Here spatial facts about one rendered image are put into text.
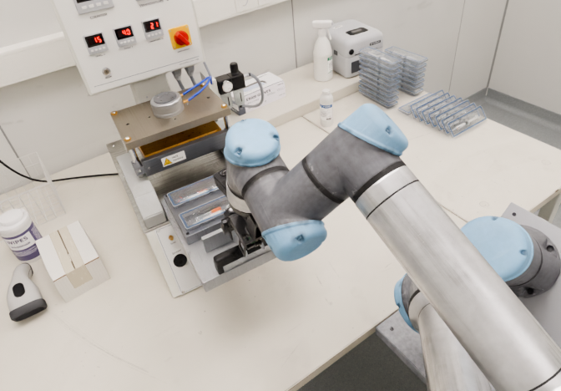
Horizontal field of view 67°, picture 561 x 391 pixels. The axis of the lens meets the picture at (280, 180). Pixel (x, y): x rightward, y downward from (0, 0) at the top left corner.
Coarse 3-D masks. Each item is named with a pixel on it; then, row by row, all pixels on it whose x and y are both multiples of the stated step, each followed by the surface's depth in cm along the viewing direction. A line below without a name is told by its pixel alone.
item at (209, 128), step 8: (192, 128) 112; (200, 128) 111; (208, 128) 111; (216, 128) 111; (168, 136) 110; (176, 136) 109; (184, 136) 109; (192, 136) 108; (200, 136) 109; (152, 144) 107; (160, 144) 107; (168, 144) 107; (176, 144) 106; (144, 152) 105; (152, 152) 104
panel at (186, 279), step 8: (168, 224) 104; (160, 232) 103; (168, 232) 104; (160, 240) 103; (168, 240) 104; (176, 240) 105; (168, 248) 104; (176, 248) 105; (168, 256) 105; (176, 256) 105; (184, 256) 106; (168, 264) 105; (184, 264) 106; (176, 272) 106; (184, 272) 107; (192, 272) 108; (176, 280) 106; (184, 280) 107; (192, 280) 108; (184, 288) 108; (192, 288) 108
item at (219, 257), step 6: (234, 246) 84; (258, 246) 85; (222, 252) 83; (228, 252) 83; (234, 252) 83; (240, 252) 84; (216, 258) 82; (222, 258) 82; (228, 258) 83; (234, 258) 84; (216, 264) 82; (222, 264) 83; (216, 270) 85; (222, 270) 84
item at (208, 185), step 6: (204, 180) 103; (210, 180) 102; (186, 186) 102; (192, 186) 101; (198, 186) 101; (204, 186) 101; (210, 186) 101; (216, 186) 101; (174, 192) 100; (180, 192) 100; (186, 192) 100; (192, 192) 100; (198, 192) 99; (204, 192) 99; (174, 198) 99; (180, 198) 98; (186, 198) 98; (192, 198) 98; (174, 204) 97
